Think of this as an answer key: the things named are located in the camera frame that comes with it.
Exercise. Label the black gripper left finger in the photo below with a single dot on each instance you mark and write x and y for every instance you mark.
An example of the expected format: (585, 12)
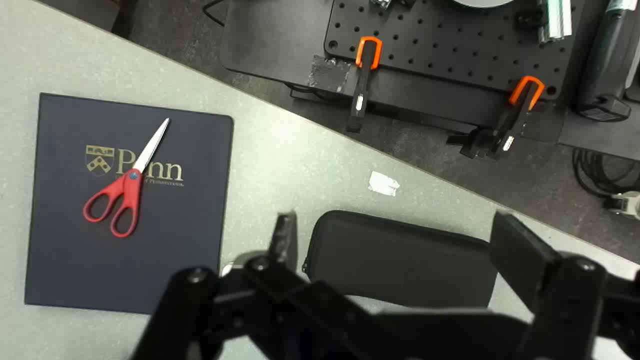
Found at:
(193, 313)

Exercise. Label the orange black bar clamp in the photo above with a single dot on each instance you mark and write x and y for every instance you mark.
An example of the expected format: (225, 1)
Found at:
(511, 122)
(363, 86)

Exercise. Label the black zippered case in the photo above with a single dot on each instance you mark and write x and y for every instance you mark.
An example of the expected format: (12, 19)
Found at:
(400, 260)

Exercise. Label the aluminium extrusion rail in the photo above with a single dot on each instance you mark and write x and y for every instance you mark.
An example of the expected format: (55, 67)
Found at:
(556, 17)

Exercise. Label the dark cylindrical device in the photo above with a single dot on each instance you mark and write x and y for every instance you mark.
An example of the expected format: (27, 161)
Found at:
(610, 61)

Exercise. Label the navy Penn folder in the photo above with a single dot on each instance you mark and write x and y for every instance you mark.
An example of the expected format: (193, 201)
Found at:
(80, 252)

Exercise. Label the grey round robot base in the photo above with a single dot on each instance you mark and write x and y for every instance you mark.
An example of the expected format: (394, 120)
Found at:
(480, 3)

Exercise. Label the black mounting table plate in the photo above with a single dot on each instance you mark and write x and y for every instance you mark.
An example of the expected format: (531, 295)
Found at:
(272, 33)

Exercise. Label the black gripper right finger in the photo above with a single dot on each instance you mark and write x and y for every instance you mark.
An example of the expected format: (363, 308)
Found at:
(573, 300)

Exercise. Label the black perforated breadboard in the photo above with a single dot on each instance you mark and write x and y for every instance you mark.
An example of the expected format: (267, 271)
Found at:
(452, 47)

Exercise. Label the small white tape piece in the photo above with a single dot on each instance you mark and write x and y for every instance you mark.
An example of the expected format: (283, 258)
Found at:
(384, 185)

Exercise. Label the grey duct tape patch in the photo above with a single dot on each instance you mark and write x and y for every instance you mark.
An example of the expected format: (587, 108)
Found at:
(331, 73)

